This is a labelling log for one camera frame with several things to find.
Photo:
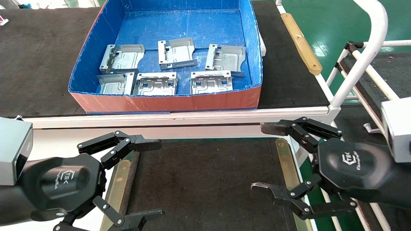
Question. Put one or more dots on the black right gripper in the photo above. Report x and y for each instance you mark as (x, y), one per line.
(353, 166)

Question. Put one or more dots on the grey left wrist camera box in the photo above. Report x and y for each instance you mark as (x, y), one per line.
(13, 147)

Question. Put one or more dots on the brass table edge strip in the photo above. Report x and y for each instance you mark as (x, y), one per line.
(115, 183)
(284, 160)

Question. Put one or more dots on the white rod cart frame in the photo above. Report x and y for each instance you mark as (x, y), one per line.
(375, 75)

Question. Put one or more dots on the white metal hook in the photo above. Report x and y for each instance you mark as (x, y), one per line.
(371, 129)

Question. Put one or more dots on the white bent tube frame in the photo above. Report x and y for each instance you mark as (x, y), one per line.
(369, 48)

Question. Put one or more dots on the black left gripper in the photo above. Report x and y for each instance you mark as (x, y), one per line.
(61, 183)

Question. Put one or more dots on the large black workbench mat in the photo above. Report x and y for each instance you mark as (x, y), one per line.
(38, 64)

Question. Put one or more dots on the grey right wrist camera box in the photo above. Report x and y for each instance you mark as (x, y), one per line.
(398, 128)

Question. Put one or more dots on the black cart mat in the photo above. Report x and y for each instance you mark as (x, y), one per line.
(395, 73)

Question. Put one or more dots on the blue corrugated plastic box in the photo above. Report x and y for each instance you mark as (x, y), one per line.
(179, 25)

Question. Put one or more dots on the white plastic block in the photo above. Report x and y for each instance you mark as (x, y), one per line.
(263, 48)

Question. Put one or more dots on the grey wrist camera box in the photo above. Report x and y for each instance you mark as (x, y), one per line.
(13, 147)
(398, 128)

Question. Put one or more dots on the pink white small object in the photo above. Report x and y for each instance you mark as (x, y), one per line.
(3, 21)

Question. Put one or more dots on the wooden edge strip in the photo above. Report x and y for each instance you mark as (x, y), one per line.
(301, 45)

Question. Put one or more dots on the small black table mat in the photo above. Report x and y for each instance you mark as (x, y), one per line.
(208, 179)

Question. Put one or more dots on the stamped sheet metal bracket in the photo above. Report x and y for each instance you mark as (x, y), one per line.
(178, 53)
(123, 59)
(212, 84)
(155, 85)
(226, 59)
(114, 85)

